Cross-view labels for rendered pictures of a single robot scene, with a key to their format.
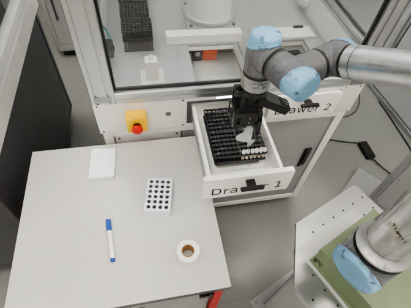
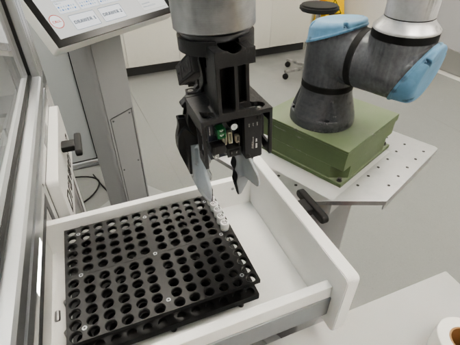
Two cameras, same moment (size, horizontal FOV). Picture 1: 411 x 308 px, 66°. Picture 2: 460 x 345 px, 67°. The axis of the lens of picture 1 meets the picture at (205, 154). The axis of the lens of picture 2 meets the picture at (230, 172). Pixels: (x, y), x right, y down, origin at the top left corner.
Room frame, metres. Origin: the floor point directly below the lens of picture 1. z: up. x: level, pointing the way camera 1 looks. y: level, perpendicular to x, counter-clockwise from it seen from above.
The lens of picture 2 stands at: (0.67, 0.22, 1.26)
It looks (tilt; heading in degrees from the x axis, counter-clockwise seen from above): 37 degrees down; 263
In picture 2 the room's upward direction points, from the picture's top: straight up
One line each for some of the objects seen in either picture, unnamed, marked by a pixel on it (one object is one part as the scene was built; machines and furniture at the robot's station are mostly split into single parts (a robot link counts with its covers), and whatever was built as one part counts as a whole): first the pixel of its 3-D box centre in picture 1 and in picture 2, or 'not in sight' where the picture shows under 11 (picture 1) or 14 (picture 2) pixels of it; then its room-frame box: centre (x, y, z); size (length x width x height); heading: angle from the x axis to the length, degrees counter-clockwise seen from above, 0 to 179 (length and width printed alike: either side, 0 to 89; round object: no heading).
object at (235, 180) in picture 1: (247, 183); (287, 227); (0.54, -0.14, 0.87); 0.29 x 0.02 x 0.11; 105
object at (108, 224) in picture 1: (110, 239); not in sight; (0.35, 0.26, 0.77); 0.14 x 0.02 x 0.02; 21
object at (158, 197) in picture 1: (158, 197); not in sight; (0.51, 0.14, 0.78); 0.12 x 0.08 x 0.04; 5
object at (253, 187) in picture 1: (251, 184); (304, 207); (0.52, -0.15, 0.91); 0.07 x 0.04 x 0.01; 105
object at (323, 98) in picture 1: (303, 104); (61, 161); (0.93, -0.36, 0.87); 0.29 x 0.02 x 0.11; 105
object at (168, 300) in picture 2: (232, 135); (158, 268); (0.73, -0.09, 0.87); 0.22 x 0.18 x 0.06; 15
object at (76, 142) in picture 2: (308, 102); (71, 145); (0.91, -0.37, 0.91); 0.07 x 0.04 x 0.01; 105
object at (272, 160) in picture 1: (232, 135); (152, 272); (0.74, -0.09, 0.86); 0.40 x 0.26 x 0.06; 15
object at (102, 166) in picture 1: (103, 163); not in sight; (0.63, 0.36, 0.77); 0.13 x 0.09 x 0.02; 11
